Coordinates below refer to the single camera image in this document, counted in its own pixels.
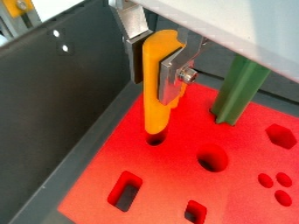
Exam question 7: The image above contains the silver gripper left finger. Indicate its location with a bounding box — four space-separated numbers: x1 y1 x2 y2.
108 0 154 84

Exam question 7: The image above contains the red foam peg board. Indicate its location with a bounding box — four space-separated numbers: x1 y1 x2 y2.
59 84 299 224

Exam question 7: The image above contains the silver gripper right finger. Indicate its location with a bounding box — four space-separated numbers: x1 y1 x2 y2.
158 27 211 105

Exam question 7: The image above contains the green star peg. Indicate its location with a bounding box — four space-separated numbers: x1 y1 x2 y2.
210 55 270 125

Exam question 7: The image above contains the yellow-capped metal frame post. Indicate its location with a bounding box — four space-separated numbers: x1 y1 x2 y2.
0 0 41 39

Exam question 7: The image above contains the orange oval peg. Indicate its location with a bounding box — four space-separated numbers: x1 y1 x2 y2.
143 30 187 135

